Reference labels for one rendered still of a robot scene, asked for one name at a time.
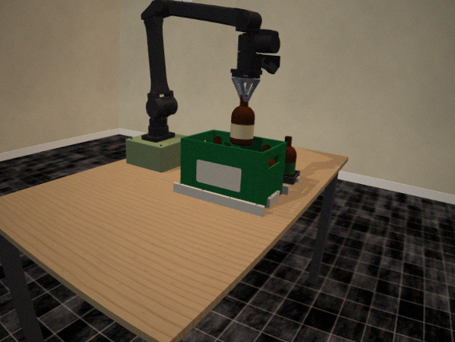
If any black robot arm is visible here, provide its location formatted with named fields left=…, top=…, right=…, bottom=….
left=141, top=0, right=280, bottom=143

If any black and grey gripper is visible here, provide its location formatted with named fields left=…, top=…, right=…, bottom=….
left=231, top=51, right=263, bottom=102

